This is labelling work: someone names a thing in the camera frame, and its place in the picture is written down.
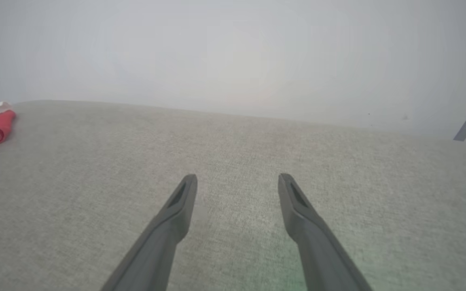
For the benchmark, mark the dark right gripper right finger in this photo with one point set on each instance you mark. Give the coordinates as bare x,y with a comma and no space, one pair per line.
322,254

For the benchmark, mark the grey fabric sofa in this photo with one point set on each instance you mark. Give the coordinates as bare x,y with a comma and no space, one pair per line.
233,153

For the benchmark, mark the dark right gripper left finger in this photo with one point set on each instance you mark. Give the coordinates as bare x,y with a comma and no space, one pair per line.
158,250

